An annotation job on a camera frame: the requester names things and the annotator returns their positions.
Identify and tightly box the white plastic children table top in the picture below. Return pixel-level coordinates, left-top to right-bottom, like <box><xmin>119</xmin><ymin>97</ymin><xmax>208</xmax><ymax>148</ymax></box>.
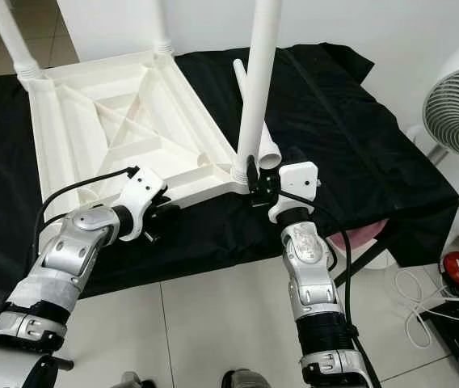
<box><xmin>19</xmin><ymin>48</ymin><xmax>253</xmax><ymax>243</ymax></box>

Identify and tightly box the black table cloth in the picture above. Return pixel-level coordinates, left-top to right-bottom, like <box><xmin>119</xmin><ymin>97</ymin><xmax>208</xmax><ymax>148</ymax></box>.
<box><xmin>0</xmin><ymin>42</ymin><xmax>459</xmax><ymax>320</ymax></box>

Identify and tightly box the pink cloth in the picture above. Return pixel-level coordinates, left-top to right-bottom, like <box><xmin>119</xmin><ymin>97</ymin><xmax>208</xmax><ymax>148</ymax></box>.
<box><xmin>326</xmin><ymin>217</ymin><xmax>390</xmax><ymax>251</ymax></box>

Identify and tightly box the grey right robot foot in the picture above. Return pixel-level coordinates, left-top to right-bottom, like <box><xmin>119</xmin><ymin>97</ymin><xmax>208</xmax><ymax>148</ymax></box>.
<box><xmin>221</xmin><ymin>368</ymin><xmax>272</xmax><ymax>388</ymax></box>

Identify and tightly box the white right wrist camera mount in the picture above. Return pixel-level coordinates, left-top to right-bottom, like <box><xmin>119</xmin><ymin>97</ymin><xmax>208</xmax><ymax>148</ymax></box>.
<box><xmin>268</xmin><ymin>162</ymin><xmax>321</xmax><ymax>223</ymax></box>

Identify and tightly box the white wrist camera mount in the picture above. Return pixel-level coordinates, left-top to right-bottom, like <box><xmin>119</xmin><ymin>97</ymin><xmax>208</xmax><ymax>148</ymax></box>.
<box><xmin>268</xmin><ymin>162</ymin><xmax>321</xmax><ymax>223</ymax></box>
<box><xmin>116</xmin><ymin>166</ymin><xmax>167</xmax><ymax>242</ymax></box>

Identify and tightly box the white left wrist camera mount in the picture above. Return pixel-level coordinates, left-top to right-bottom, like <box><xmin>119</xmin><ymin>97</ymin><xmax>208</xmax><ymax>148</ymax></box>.
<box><xmin>116</xmin><ymin>166</ymin><xmax>167</xmax><ymax>242</ymax></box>

